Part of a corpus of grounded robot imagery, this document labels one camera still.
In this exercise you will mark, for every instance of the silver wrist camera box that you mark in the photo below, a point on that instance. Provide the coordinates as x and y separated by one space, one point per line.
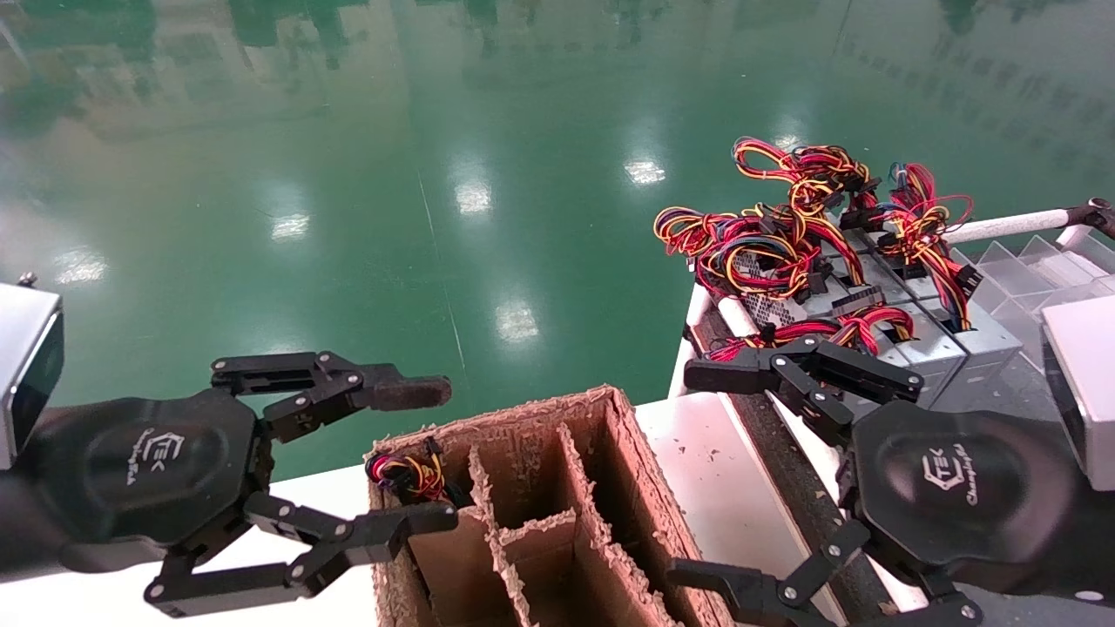
1084 392
22 366

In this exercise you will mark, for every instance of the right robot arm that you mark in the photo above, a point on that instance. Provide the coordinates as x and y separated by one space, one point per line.
1096 540

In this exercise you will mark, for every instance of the clear acrylic divider tray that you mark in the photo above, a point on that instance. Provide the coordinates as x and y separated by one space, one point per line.
1010 270

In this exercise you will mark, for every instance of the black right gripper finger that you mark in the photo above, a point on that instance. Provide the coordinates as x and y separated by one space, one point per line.
740 592
740 373

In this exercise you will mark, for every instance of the white cart post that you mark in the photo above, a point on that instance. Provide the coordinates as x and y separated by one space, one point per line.
697 305

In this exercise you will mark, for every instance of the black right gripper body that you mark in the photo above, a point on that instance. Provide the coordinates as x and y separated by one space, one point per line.
958 488

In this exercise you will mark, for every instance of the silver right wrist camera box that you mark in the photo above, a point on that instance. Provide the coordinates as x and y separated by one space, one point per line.
1084 392

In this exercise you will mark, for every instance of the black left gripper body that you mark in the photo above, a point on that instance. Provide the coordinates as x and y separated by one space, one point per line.
148 470

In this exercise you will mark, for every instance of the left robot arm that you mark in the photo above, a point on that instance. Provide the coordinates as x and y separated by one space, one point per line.
17 531

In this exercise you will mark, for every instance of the brown divided cardboard box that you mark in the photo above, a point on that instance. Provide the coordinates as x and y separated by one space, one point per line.
531 435

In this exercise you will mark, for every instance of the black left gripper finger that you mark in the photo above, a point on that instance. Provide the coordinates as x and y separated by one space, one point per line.
375 533
383 392

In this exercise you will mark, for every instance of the white padded cart rail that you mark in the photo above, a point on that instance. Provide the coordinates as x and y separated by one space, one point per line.
740 315
1002 225

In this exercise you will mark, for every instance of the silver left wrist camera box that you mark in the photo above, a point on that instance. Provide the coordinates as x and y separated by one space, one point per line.
22 366

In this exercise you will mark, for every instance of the white tube cart rail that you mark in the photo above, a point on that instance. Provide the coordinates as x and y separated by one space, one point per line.
784 461

